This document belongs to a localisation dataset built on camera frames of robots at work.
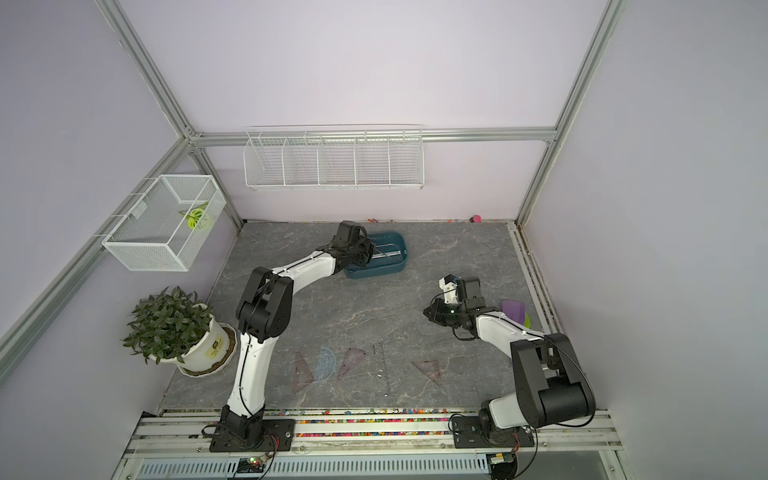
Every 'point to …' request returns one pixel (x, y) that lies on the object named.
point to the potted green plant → (174, 326)
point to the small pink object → (477, 218)
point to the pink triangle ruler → (352, 355)
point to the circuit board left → (250, 465)
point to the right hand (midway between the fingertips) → (424, 309)
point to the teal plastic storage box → (380, 266)
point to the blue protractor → (326, 365)
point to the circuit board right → (502, 465)
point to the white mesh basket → (166, 228)
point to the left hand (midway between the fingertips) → (382, 242)
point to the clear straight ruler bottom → (382, 372)
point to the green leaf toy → (193, 214)
